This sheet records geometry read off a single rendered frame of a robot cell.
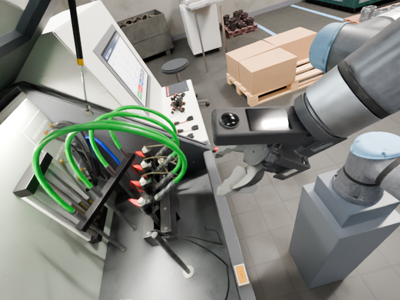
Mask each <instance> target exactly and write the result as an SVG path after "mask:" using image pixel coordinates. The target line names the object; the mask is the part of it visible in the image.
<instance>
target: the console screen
mask: <svg viewBox="0 0 400 300"><path fill-rule="evenodd" d="M92 51H93V52H94V53H95V55H96V56H97V57H98V58H99V59H100V60H101V61H102V63H103V64H104V65H105V66H106V68H107V69H109V71H110V72H111V73H112V75H113V76H114V77H115V78H116V79H117V80H118V81H119V83H120V84H121V85H122V86H123V87H124V88H125V90H126V91H127V92H128V93H129V95H130V96H131V97H132V98H133V99H134V100H135V101H136V103H137V104H138V105H139V106H143V107H148V108H149V106H150V92H151V77H150V75H149V74H148V72H147V71H146V70H145V68H144V67H143V65H142V64H141V63H140V61H139V60H138V59H137V57H136V55H135V54H134V53H133V51H132V50H131V49H130V48H129V46H128V44H127V43H126V42H125V40H124V39H123V38H122V36H121V35H120V34H119V32H118V31H117V29H116V28H115V27H114V25H113V24H111V25H110V27H109V28H108V29H107V31H106V32H105V33H104V35H103V36H102V37H101V39H100V40H99V42H98V43H97V44H96V46H95V47H94V49H93V50H92Z"/></svg>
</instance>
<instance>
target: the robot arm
mask: <svg viewBox="0 0 400 300"><path fill-rule="evenodd" d="M309 61H310V64H311V65H312V66H313V67H314V68H316V69H318V70H320V71H323V72H324V73H325V75H323V76H322V77H320V78H319V79H318V80H317V81H315V82H314V83H313V84H311V85H310V86H309V87H307V91H305V92H303V93H302V94H300V95H299V96H298V97H296V98H295V100H294V105H290V106H273V107H240V108H215V109H213V111H212V113H211V125H212V136H213V142H214V144H215V145H216V146H220V147H219V148H218V150H217V152H216V153H215V158H220V157H223V156H224V155H225V154H229V153H231V152H232V151H234V152H242V153H243V154H244V158H243V162H246V163H247V164H248V166H246V167H242V166H239V165H238V166H237V167H236V168H235V169H234V170H233V173H232V175H231V176H230V177H229V178H228V179H225V180H224V182H223V183H222V184H221V185H220V186H217V195H219V196H228V195H232V194H234V193H254V192H255V191H256V190H257V189H258V186H257V185H256V184H257V183H258V182H259V181H260V180H261V179H262V178H263V176H264V172H265V171H267V172H270V173H276V175H274V176H273V178H276V179H279V180H285V179H288V178H290V177H292V176H294V175H296V174H299V173H301V172H303V171H305V170H308V169H310V168H311V167H310V164H309V161H308V158H309V157H311V156H313V155H315V154H317V153H319V152H321V151H323V150H326V149H328V148H330V147H332V146H334V145H336V144H338V143H340V142H343V141H345V140H347V139H348V138H347V137H348V136H350V135H352V134H354V133H356V132H358V131H360V130H362V129H364V128H366V127H368V126H370V125H372V124H374V123H376V122H378V121H380V120H382V119H384V118H385V117H387V116H389V115H392V114H394V113H396V112H398V111H400V7H398V8H395V9H392V10H390V11H388V12H385V13H383V14H380V15H378V16H376V17H373V18H371V19H369V20H367V21H364V22H362V23H359V24H350V23H349V22H344V23H330V24H328V25H327V26H325V27H324V28H322V29H321V30H320V31H319V32H318V34H317V35H316V36H315V38H314V40H313V42H312V44H311V46H310V51H309ZM304 162H305V164H304ZM293 169H295V170H298V171H296V172H294V173H292V174H290V175H288V176H285V175H283V174H285V173H287V172H288V171H291V170H293ZM332 186H333V189H334V190H335V192H336V193H337V194H338V195H339V196H340V197H341V198H343V199H344V200H346V201H348V202H351V203H353V204H357V205H373V204H375V203H377V202H379V201H380V200H381V199H382V197H383V195H384V194H385V191H386V192H387V193H389V194H391V195H392V196H393V197H394V198H396V199H397V200H399V201H400V137H399V136H397V135H394V134H391V133H386V132H368V133H365V134H362V135H360V136H358V137H357V138H356V139H355V141H354V143H353V144H352V145H351V147H350V152H349V154H348V157H347V159H346V161H345V164H344V166H343V167H341V168H340V169H339V170H338V171H337V172H335V174H334V176H333V178H332Z"/></svg>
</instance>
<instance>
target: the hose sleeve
mask: <svg viewBox="0 0 400 300"><path fill-rule="evenodd" d="M176 185H177V183H175V182H174V179H173V180H172V181H171V182H170V183H169V184H168V185H167V186H166V187H165V188H164V189H162V190H161V191H160V192H159V193H158V197H160V198H162V197H163V196H164V195H166V194H167V193H168V192H169V191H170V190H171V189H172V188H174V187H175V186H176Z"/></svg>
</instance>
